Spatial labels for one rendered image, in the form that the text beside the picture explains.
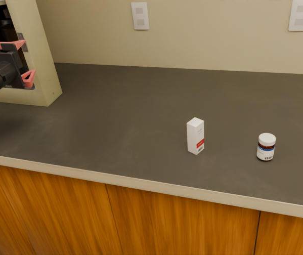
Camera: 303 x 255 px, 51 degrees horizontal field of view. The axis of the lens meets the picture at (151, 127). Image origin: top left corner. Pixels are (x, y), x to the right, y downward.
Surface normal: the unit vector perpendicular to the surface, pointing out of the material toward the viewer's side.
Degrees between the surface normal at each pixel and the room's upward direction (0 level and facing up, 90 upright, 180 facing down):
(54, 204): 90
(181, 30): 90
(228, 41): 90
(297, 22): 90
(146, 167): 0
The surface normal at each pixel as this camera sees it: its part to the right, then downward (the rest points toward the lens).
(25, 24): 0.94, 0.11
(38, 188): -0.31, 0.57
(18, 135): -0.10, -0.82
